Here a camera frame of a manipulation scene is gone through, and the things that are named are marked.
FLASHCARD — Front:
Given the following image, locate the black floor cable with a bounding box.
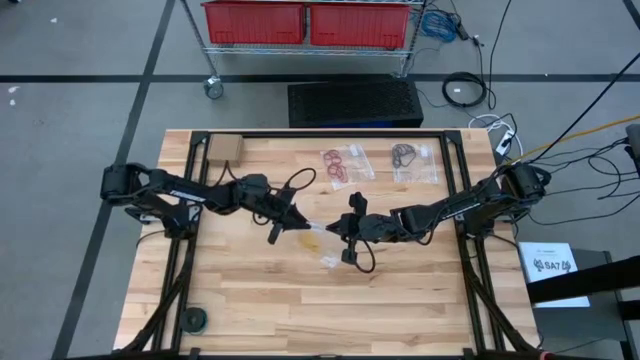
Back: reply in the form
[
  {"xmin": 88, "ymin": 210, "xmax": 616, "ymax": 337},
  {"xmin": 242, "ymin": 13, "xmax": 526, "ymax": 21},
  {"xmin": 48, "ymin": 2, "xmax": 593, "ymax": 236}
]
[{"xmin": 529, "ymin": 137, "xmax": 640, "ymax": 226}]

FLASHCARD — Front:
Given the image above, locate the red plastic bin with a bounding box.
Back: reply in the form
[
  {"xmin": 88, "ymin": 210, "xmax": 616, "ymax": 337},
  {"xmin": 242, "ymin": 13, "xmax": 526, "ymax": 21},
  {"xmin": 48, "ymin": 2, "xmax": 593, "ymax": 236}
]
[
  {"xmin": 308, "ymin": 2, "xmax": 412, "ymax": 50},
  {"xmin": 201, "ymin": 0, "xmax": 308, "ymax": 46}
]

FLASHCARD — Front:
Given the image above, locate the white SA7 booklet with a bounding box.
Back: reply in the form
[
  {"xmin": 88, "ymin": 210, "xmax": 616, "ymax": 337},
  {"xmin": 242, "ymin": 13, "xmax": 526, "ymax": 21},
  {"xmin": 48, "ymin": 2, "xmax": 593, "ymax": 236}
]
[{"xmin": 518, "ymin": 241, "xmax": 592, "ymax": 309}]

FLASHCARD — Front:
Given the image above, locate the thin black straight cable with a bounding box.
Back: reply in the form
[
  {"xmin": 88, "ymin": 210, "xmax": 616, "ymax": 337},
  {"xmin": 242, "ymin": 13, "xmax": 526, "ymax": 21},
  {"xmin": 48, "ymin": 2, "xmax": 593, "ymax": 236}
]
[{"xmin": 527, "ymin": 64, "xmax": 640, "ymax": 165}]

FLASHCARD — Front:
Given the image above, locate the white cable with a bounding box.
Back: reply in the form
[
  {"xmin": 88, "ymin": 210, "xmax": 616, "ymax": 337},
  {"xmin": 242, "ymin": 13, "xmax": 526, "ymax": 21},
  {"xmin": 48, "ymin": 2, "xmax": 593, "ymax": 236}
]
[{"xmin": 468, "ymin": 113, "xmax": 525, "ymax": 162}]

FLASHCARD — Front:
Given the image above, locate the black tape roll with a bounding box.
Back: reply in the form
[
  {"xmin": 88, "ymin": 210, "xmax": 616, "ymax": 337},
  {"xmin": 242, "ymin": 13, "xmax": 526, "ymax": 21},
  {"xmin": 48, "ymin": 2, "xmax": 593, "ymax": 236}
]
[{"xmin": 178, "ymin": 306, "xmax": 209, "ymax": 335}]

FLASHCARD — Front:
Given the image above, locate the thick black hose loop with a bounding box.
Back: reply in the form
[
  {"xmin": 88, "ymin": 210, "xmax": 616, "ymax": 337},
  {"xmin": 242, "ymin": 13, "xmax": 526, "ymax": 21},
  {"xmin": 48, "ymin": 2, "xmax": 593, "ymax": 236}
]
[{"xmin": 534, "ymin": 165, "xmax": 553, "ymax": 190}]

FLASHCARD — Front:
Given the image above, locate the white power strip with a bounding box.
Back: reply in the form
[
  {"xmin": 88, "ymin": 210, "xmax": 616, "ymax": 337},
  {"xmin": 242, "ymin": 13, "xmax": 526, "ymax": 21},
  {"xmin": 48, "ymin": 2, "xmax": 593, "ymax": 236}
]
[{"xmin": 494, "ymin": 128, "xmax": 516, "ymax": 157}]

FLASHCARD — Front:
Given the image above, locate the metal wire shelf cart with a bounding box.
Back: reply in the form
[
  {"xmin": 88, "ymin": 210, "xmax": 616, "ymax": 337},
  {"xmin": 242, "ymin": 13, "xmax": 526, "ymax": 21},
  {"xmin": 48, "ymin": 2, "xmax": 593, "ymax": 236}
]
[{"xmin": 179, "ymin": 0, "xmax": 431, "ymax": 101}]

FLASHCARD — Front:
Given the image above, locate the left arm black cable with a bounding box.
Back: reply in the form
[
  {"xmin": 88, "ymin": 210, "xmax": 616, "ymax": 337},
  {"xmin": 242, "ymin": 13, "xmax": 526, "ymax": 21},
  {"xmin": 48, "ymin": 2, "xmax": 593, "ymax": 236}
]
[{"xmin": 219, "ymin": 159, "xmax": 318, "ymax": 227}]

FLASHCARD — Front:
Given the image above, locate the black bar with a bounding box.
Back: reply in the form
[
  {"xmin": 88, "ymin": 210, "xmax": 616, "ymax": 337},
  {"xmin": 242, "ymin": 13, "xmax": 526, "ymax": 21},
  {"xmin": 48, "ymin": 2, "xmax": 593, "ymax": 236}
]
[{"xmin": 527, "ymin": 255, "xmax": 640, "ymax": 305}]

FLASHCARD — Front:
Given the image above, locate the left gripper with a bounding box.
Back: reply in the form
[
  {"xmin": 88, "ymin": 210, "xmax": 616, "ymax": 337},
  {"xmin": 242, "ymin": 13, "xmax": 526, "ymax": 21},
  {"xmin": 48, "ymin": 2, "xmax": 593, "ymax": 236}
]
[{"xmin": 233, "ymin": 173, "xmax": 314, "ymax": 246}]

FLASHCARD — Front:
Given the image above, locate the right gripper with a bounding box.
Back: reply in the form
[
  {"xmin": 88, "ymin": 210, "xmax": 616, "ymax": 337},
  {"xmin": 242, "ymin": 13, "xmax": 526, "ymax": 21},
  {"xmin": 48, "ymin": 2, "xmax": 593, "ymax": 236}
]
[{"xmin": 325, "ymin": 191, "xmax": 404, "ymax": 266}]

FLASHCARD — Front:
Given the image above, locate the grey rounded object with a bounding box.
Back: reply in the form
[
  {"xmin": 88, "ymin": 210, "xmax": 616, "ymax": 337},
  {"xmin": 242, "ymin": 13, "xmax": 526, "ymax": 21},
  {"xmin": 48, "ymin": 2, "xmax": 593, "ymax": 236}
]
[{"xmin": 624, "ymin": 122, "xmax": 640, "ymax": 176}]

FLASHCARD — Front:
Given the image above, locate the yellow-orange power cable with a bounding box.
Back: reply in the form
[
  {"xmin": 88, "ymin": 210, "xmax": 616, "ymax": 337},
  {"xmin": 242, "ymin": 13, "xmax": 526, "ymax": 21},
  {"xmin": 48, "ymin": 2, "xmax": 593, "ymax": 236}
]
[{"xmin": 499, "ymin": 114, "xmax": 640, "ymax": 167}]

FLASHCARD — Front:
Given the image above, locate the blue cable coil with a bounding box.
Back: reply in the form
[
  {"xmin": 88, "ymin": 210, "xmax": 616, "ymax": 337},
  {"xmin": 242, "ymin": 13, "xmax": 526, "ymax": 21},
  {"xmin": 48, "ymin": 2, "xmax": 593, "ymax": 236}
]
[{"xmin": 421, "ymin": 9, "xmax": 460, "ymax": 45}]

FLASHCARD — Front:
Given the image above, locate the small brown cardboard box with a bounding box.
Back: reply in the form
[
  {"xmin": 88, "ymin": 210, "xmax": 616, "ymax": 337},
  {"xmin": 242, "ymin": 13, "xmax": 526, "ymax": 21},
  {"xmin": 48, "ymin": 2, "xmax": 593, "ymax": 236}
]
[{"xmin": 206, "ymin": 133, "xmax": 245, "ymax": 169}]

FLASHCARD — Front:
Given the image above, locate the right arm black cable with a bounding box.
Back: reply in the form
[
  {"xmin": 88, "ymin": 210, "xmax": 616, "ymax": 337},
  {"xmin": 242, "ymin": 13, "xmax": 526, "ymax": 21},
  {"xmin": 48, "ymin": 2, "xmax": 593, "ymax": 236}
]
[{"xmin": 349, "ymin": 238, "xmax": 377, "ymax": 274}]

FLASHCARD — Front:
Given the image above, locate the grey cart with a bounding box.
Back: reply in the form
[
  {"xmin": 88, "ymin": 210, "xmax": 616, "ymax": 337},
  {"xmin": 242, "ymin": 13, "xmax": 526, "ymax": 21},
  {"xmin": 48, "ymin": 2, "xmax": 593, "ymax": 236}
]
[{"xmin": 529, "ymin": 247, "xmax": 640, "ymax": 360}]

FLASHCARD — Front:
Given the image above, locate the black cable coil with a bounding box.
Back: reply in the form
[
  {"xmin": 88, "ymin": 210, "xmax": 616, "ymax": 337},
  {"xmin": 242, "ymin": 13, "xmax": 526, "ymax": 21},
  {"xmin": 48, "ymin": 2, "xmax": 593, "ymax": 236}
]
[{"xmin": 441, "ymin": 71, "xmax": 489, "ymax": 110}]

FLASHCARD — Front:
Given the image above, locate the long black cable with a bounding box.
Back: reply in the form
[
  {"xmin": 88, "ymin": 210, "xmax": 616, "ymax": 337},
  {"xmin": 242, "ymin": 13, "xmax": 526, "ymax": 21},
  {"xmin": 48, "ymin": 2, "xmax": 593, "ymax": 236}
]
[{"xmin": 487, "ymin": 0, "xmax": 515, "ymax": 111}]

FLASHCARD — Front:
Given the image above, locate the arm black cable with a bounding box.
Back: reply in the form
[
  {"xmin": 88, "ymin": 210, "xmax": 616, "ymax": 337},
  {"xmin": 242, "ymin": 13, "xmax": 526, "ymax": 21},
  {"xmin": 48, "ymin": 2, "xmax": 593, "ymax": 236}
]
[
  {"xmin": 349, "ymin": 238, "xmax": 377, "ymax": 274},
  {"xmin": 219, "ymin": 159, "xmax": 318, "ymax": 227}
]

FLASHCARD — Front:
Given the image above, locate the black aluminium table frame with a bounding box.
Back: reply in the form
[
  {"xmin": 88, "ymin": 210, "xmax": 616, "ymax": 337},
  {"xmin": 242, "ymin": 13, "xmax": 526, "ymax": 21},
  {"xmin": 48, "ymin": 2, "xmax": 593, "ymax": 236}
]
[{"xmin": 122, "ymin": 128, "xmax": 541, "ymax": 360}]

